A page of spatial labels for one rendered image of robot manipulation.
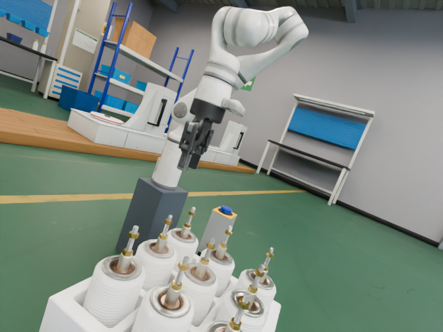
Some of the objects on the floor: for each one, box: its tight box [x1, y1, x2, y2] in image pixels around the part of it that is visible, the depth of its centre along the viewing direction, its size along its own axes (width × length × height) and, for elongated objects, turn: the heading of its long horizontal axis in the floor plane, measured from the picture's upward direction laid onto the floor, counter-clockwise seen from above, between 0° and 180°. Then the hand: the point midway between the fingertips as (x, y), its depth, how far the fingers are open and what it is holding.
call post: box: [196, 211, 237, 257], centre depth 86 cm, size 7×7×31 cm
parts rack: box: [88, 2, 194, 133], centre depth 556 cm, size 64×189×220 cm, turn 77°
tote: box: [58, 85, 100, 113], centre depth 433 cm, size 50×41×37 cm
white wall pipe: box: [59, 0, 80, 65], centre depth 507 cm, size 12×12×402 cm
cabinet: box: [38, 59, 82, 102], centre depth 493 cm, size 57×47×69 cm
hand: (188, 163), depth 56 cm, fingers open, 6 cm apart
